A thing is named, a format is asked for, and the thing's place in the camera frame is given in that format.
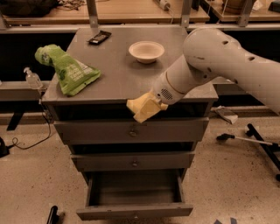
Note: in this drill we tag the white bowl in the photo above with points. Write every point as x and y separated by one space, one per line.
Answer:
146 52

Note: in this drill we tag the wooden shelf right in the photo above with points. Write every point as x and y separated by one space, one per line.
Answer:
257 12

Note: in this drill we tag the grey drawer cabinet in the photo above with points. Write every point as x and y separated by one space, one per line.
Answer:
123 78

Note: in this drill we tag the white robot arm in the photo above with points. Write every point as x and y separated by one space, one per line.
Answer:
209 53

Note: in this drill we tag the clear sanitizer pump bottle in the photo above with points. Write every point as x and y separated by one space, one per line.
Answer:
32 79

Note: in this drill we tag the yellow sponge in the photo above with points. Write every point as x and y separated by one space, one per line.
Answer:
134 104

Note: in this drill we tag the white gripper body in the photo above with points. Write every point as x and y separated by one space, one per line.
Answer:
163 89

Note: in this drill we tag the grey folded cloth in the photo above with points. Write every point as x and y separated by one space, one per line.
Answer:
226 114

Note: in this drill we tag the green chip bag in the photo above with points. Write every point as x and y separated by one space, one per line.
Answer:
73 75

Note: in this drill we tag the grey top drawer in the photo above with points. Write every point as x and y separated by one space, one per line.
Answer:
131 132

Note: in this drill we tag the grey drawer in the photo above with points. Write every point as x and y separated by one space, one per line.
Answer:
134 195
133 161
131 132

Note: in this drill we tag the grey middle drawer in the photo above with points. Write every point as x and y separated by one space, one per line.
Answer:
133 161

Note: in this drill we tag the wooden shelf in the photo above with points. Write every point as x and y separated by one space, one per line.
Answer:
109 12
257 12

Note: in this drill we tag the grey bottom drawer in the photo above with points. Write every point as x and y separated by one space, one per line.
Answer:
134 195

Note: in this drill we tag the black object bottom left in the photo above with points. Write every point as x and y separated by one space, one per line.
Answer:
55 217

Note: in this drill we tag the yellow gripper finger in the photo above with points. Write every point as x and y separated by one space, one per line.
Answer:
156 107

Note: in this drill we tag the wooden shelf left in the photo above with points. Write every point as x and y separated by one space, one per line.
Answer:
109 12

